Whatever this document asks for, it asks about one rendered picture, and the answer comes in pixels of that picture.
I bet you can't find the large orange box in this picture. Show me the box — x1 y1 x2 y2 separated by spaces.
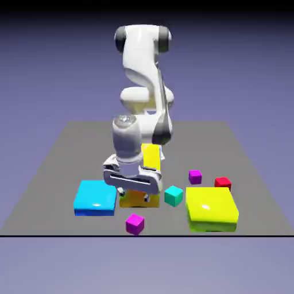
118 187 161 209

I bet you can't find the large yellow box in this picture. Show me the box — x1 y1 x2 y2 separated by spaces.
185 186 240 233

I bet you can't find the small teal cube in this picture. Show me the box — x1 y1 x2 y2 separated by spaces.
164 185 184 208

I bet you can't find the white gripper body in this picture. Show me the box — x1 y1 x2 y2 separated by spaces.
103 167 164 195

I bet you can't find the small magenta cube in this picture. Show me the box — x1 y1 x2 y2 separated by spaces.
125 213 145 237

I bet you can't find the small purple cube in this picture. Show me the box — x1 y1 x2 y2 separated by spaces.
188 169 203 185

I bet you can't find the small red cube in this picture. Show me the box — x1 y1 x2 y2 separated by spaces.
214 176 232 192

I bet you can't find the large cyan box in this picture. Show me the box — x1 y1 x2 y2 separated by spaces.
73 179 118 217

